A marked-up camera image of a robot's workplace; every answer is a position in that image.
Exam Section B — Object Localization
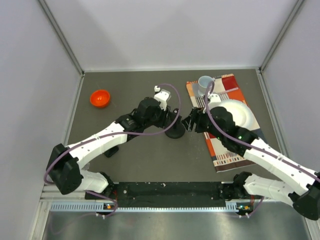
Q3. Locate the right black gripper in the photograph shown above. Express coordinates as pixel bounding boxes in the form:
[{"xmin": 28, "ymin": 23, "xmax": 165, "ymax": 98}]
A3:
[{"xmin": 181, "ymin": 107, "xmax": 225, "ymax": 141}]

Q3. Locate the black phone stand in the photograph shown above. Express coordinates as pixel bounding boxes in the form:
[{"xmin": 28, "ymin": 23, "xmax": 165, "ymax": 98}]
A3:
[{"xmin": 164, "ymin": 109, "xmax": 186, "ymax": 139}]

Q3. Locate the black smartphone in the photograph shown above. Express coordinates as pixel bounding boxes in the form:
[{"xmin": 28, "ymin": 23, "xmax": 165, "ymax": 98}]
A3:
[{"xmin": 103, "ymin": 146, "xmax": 119, "ymax": 158}]

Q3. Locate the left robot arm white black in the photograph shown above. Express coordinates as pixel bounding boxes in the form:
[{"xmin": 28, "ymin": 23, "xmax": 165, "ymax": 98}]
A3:
[{"xmin": 44, "ymin": 97, "xmax": 181, "ymax": 199}]

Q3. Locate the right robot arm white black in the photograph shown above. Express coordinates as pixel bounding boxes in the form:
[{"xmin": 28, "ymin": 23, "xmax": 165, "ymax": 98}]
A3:
[{"xmin": 182, "ymin": 106, "xmax": 320, "ymax": 221}]

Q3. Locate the light blue cup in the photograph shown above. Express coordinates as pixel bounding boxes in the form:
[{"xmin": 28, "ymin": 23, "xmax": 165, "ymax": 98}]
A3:
[{"xmin": 197, "ymin": 75, "xmax": 216, "ymax": 97}]

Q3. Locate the patterned orange placemat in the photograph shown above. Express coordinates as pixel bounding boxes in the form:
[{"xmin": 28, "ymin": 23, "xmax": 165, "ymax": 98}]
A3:
[{"xmin": 186, "ymin": 74, "xmax": 266, "ymax": 173}]

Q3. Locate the white plate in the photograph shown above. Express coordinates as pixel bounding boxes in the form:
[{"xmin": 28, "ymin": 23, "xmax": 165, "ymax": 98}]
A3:
[{"xmin": 218, "ymin": 99, "xmax": 255, "ymax": 130}]

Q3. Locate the orange bowl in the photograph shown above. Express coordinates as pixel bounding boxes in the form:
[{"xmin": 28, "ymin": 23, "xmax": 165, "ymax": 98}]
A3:
[{"xmin": 89, "ymin": 89, "xmax": 111, "ymax": 108}]

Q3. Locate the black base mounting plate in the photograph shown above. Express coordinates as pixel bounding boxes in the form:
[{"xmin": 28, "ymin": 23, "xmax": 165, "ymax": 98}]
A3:
[{"xmin": 109, "ymin": 181, "xmax": 233, "ymax": 208}]

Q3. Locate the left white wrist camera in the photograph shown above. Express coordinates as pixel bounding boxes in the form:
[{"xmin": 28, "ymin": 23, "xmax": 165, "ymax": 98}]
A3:
[{"xmin": 153, "ymin": 85, "xmax": 171, "ymax": 111}]

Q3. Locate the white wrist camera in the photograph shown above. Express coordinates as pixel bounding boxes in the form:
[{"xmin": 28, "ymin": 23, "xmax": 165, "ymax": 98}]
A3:
[
  {"xmin": 208, "ymin": 93, "xmax": 222, "ymax": 110},
  {"xmin": 153, "ymin": 85, "xmax": 171, "ymax": 111}
]

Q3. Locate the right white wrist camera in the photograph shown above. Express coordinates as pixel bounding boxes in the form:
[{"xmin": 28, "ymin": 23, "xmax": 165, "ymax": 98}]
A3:
[{"xmin": 208, "ymin": 93, "xmax": 222, "ymax": 110}]

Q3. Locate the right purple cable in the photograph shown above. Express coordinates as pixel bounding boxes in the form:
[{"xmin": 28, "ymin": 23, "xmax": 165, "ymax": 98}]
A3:
[{"xmin": 204, "ymin": 81, "xmax": 320, "ymax": 186}]

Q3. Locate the purple cable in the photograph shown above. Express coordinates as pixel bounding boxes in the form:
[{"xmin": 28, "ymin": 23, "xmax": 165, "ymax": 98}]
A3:
[
  {"xmin": 44, "ymin": 83, "xmax": 182, "ymax": 185},
  {"xmin": 204, "ymin": 81, "xmax": 320, "ymax": 186}
]

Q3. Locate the grey slotted cable duct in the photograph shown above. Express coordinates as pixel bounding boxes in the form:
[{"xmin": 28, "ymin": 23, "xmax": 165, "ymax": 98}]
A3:
[{"xmin": 50, "ymin": 201, "xmax": 239, "ymax": 213}]

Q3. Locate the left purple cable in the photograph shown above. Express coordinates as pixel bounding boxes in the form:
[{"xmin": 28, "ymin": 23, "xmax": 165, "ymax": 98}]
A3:
[{"xmin": 44, "ymin": 83, "xmax": 182, "ymax": 185}]

